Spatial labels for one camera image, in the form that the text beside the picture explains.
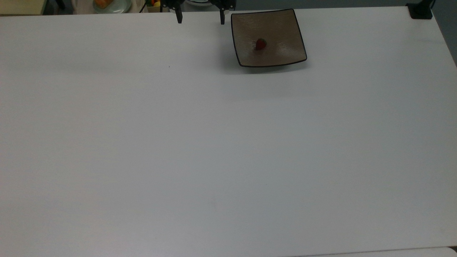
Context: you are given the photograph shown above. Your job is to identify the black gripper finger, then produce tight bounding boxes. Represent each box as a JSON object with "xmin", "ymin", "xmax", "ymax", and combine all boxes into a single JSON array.
[
  {"xmin": 209, "ymin": 0, "xmax": 236, "ymax": 25},
  {"xmin": 161, "ymin": 0, "xmax": 185, "ymax": 24}
]

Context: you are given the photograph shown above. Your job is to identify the brown square ceramic plate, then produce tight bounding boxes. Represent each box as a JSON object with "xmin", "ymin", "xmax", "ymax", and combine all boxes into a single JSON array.
[{"xmin": 230, "ymin": 9, "xmax": 308, "ymax": 68}]

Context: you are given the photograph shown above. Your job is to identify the beige wooden board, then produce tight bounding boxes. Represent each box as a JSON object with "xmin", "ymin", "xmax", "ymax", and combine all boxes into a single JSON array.
[{"xmin": 0, "ymin": 0, "xmax": 47, "ymax": 16}]

